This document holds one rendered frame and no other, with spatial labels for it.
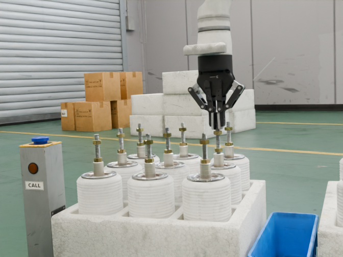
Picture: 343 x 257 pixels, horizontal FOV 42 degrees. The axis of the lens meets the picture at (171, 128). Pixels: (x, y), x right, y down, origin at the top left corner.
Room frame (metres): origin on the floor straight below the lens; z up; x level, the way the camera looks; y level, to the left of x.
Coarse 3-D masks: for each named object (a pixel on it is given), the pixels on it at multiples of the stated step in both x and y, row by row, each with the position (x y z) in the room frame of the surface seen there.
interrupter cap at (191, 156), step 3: (189, 153) 1.15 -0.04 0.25; (192, 153) 1.15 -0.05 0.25; (174, 156) 1.12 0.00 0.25; (177, 156) 1.13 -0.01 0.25; (189, 156) 1.13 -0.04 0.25; (192, 156) 1.12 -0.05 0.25; (195, 156) 1.11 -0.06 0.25; (198, 156) 1.11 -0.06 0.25; (174, 159) 1.09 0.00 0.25; (177, 159) 1.09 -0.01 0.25; (180, 159) 1.08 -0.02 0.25; (183, 159) 1.08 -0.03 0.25; (186, 159) 1.08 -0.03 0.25; (189, 159) 1.08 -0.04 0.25
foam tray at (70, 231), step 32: (256, 192) 1.00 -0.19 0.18; (64, 224) 0.88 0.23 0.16; (96, 224) 0.85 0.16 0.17; (128, 224) 0.83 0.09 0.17; (160, 224) 0.81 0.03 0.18; (192, 224) 0.79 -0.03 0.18; (224, 224) 0.78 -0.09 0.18; (256, 224) 0.96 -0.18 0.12; (64, 256) 0.88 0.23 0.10; (96, 256) 0.85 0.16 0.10; (128, 256) 0.83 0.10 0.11; (160, 256) 0.81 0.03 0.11; (192, 256) 0.79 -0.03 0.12; (224, 256) 0.77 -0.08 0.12
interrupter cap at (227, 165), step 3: (213, 162) 1.00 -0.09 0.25; (225, 162) 1.00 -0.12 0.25; (228, 162) 1.00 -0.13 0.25; (213, 165) 0.98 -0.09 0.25; (225, 165) 0.98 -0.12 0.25; (228, 165) 0.97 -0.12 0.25; (231, 165) 0.96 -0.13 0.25; (234, 165) 0.96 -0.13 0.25; (213, 168) 0.94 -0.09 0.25; (216, 168) 0.93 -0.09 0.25; (219, 168) 0.93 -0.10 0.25; (222, 168) 0.93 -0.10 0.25; (225, 168) 0.93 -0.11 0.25; (228, 168) 0.94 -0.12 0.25; (231, 168) 0.94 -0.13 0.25
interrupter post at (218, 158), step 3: (219, 153) 0.96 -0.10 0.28; (222, 153) 0.96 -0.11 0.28; (216, 156) 0.96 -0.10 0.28; (219, 156) 0.96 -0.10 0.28; (222, 156) 0.96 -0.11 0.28; (216, 159) 0.96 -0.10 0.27; (219, 159) 0.96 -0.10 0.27; (222, 159) 0.96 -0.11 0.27; (216, 162) 0.96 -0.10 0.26; (219, 162) 0.96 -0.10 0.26; (222, 162) 0.96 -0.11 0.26; (216, 165) 0.96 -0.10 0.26; (219, 165) 0.96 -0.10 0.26; (222, 165) 0.96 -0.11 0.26
